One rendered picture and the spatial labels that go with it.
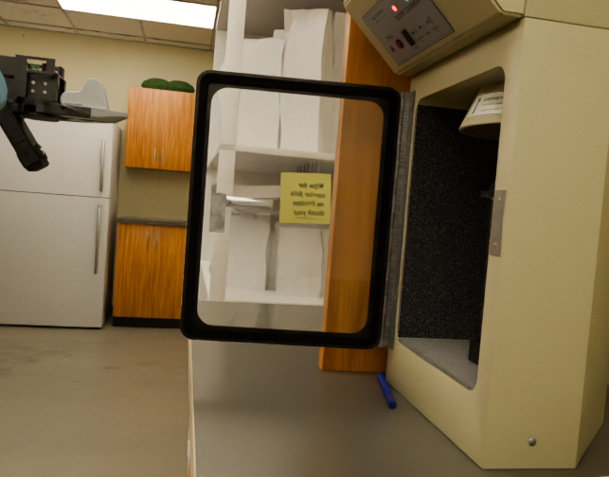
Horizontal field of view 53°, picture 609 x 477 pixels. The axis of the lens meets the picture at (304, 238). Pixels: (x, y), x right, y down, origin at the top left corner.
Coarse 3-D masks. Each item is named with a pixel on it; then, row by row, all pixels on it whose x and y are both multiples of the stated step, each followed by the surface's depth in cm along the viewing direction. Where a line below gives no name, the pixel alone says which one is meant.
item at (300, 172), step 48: (240, 96) 90; (288, 96) 90; (240, 144) 90; (288, 144) 91; (336, 144) 92; (240, 192) 91; (288, 192) 91; (336, 192) 92; (240, 240) 91; (288, 240) 92; (336, 240) 92; (240, 288) 92; (288, 288) 92; (336, 288) 93
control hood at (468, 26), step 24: (360, 0) 85; (432, 0) 70; (456, 0) 66; (480, 0) 63; (504, 0) 61; (360, 24) 90; (456, 24) 70; (480, 24) 66; (504, 24) 65; (384, 48) 89; (432, 48) 78; (456, 48) 76; (408, 72) 90
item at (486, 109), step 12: (492, 84) 75; (504, 84) 73; (480, 96) 76; (492, 96) 74; (480, 108) 75; (492, 108) 73; (468, 120) 76; (480, 120) 74; (492, 120) 72; (468, 132) 83; (480, 132) 85; (492, 132) 86
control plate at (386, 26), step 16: (384, 0) 79; (400, 0) 76; (416, 0) 73; (368, 16) 86; (384, 16) 82; (400, 16) 79; (416, 16) 75; (432, 16) 72; (384, 32) 85; (400, 32) 82; (432, 32) 75; (448, 32) 72; (400, 48) 85; (416, 48) 81; (400, 64) 89
